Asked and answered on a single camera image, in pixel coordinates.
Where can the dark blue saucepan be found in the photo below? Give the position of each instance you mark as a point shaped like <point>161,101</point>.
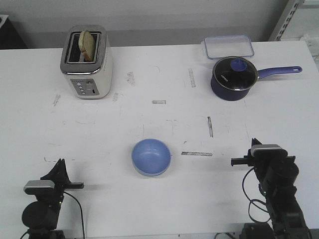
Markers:
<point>231,95</point>

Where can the clear plastic food container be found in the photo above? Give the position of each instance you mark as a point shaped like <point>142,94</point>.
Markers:
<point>228,45</point>

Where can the slice of toast bread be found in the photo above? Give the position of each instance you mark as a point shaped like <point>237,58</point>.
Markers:
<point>86,44</point>

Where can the blue bowl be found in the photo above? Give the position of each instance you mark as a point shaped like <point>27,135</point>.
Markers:
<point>151,157</point>

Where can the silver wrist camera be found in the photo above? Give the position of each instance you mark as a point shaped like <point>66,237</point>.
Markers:
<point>263,147</point>
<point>39,184</point>

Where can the glass pot lid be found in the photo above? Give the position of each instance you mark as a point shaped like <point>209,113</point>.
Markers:
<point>235,73</point>

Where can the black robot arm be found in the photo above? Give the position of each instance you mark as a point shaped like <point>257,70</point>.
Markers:
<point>41,216</point>
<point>286,216</point>

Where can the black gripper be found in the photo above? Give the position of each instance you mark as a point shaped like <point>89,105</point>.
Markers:
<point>58,174</point>
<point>273,161</point>

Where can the cream two-slot toaster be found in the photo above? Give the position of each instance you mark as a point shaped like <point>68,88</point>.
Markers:
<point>88,80</point>

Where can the metal shelf upright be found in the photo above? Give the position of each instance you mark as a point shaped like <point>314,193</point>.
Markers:
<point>291,7</point>

